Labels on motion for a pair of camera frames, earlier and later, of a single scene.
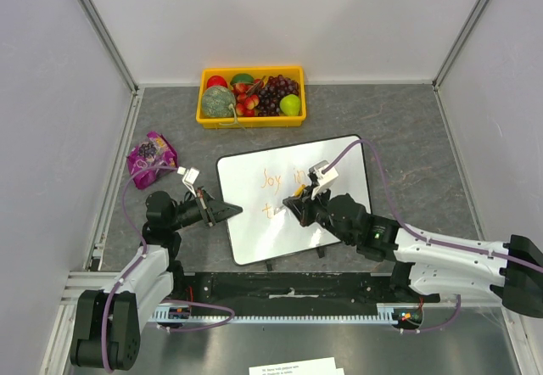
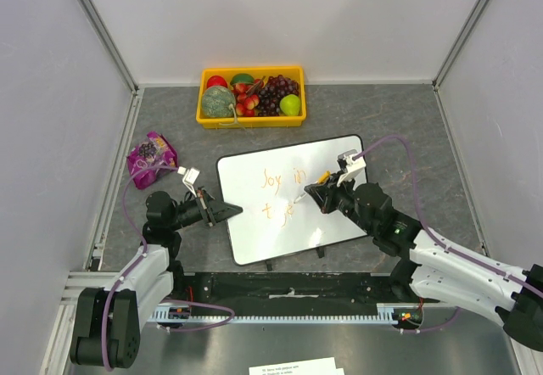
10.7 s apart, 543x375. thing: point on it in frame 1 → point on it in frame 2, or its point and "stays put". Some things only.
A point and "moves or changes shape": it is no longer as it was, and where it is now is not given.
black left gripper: [215, 211] stays put
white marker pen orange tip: [298, 193] moves or changes shape
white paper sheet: [318, 366] stays put
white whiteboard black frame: [258, 181] stays put
